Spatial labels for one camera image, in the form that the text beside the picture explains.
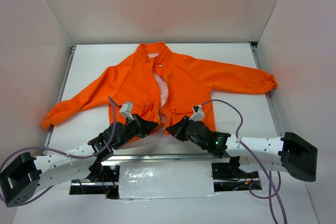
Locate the white foil-edged panel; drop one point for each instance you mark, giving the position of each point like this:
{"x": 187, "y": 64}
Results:
{"x": 166, "y": 180}

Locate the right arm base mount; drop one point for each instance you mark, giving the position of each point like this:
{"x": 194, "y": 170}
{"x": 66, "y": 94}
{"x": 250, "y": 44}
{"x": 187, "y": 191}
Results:
{"x": 226, "y": 177}

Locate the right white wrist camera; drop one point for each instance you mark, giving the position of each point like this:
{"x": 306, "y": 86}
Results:
{"x": 198, "y": 113}

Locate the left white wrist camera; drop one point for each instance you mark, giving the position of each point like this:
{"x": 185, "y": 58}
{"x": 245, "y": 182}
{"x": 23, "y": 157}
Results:
{"x": 126, "y": 110}

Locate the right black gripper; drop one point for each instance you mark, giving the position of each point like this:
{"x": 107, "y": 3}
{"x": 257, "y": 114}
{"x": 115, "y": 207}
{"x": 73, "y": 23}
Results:
{"x": 185, "y": 127}

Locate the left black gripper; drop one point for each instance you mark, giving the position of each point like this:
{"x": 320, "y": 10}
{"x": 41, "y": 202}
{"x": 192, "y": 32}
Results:
{"x": 137, "y": 125}

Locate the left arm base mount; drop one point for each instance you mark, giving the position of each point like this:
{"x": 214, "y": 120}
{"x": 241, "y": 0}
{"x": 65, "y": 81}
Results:
{"x": 105, "y": 184}

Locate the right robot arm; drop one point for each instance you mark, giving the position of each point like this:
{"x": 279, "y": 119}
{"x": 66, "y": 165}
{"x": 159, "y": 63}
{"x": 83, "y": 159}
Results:
{"x": 289, "y": 153}

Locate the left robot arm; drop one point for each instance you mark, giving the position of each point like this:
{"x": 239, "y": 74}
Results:
{"x": 26, "y": 174}

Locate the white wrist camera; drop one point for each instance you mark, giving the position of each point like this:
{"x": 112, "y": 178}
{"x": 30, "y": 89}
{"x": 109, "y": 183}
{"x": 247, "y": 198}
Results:
{"x": 126, "y": 110}
{"x": 198, "y": 113}

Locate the orange zip jacket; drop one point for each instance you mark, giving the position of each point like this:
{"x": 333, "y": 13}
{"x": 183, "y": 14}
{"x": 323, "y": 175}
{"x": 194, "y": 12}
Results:
{"x": 163, "y": 86}

